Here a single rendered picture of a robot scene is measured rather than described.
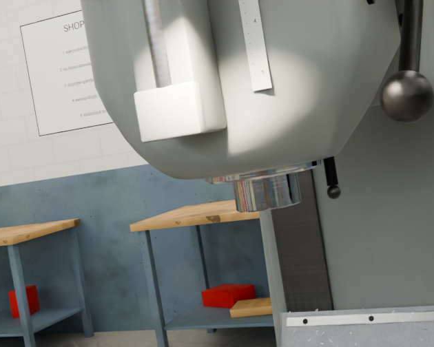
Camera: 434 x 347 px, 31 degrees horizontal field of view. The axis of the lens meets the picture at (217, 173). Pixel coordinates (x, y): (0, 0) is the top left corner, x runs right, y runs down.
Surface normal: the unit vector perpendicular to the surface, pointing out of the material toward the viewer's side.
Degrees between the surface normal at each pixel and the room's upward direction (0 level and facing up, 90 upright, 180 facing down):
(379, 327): 64
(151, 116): 90
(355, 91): 118
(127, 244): 90
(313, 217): 90
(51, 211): 90
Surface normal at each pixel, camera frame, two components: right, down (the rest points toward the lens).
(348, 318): -0.45, -0.34
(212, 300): -0.70, 0.15
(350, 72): 0.73, 0.36
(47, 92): -0.42, 0.11
